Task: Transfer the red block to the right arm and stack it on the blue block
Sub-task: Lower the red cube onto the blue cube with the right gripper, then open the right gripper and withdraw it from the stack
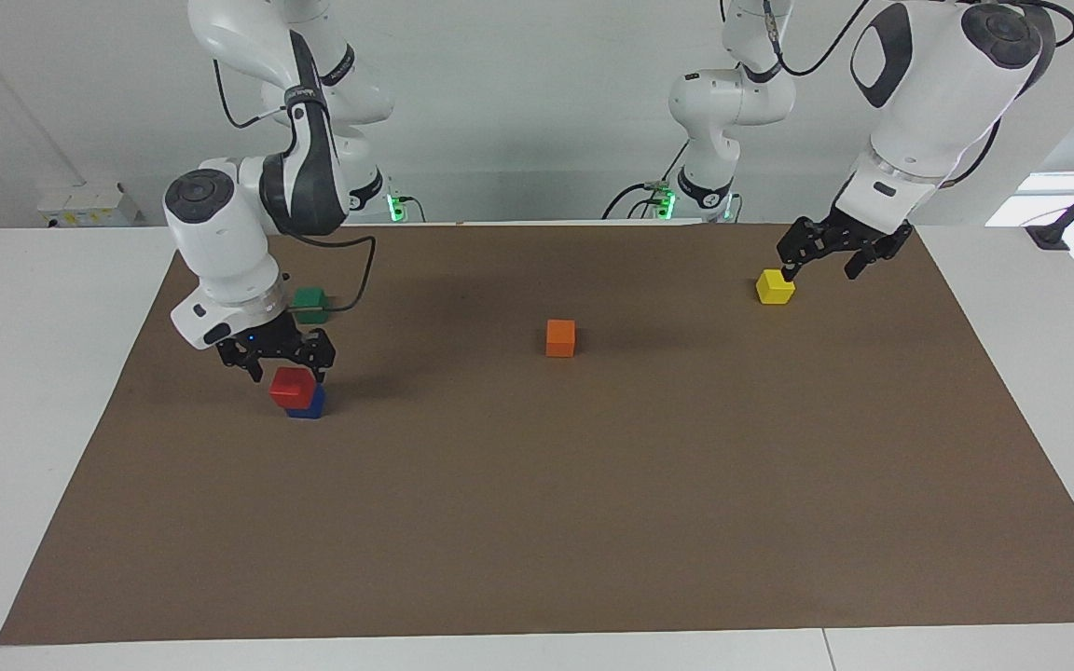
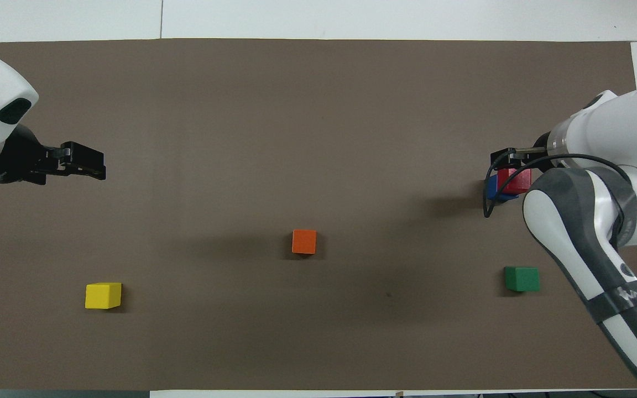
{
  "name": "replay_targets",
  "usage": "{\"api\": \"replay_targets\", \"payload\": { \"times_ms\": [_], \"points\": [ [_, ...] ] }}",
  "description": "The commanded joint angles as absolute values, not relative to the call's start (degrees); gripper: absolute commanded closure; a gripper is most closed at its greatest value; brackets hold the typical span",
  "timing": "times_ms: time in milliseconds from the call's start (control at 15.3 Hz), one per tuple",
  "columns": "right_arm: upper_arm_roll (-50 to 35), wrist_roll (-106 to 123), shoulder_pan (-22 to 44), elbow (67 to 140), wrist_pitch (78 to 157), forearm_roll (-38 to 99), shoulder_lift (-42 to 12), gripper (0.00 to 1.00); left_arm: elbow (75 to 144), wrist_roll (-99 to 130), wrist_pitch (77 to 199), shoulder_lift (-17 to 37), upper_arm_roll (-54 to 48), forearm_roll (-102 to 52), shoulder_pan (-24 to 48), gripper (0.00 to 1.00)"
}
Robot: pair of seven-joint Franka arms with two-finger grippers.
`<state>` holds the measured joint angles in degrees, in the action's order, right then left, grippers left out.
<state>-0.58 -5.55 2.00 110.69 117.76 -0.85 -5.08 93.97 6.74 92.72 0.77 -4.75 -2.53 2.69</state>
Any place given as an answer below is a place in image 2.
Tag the green wooden block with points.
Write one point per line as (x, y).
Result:
(522, 279)

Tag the brown paper mat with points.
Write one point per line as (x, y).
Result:
(318, 138)

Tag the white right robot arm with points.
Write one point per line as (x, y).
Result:
(589, 243)

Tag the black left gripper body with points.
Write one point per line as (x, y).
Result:
(20, 160)

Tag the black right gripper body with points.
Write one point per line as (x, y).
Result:
(539, 157)

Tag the orange wooden block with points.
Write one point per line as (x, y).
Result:
(304, 241)

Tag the yellow wooden block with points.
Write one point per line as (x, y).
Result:
(103, 296)

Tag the blue wooden block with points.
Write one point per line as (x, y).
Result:
(491, 188)

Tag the red wooden block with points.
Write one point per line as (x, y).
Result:
(515, 181)

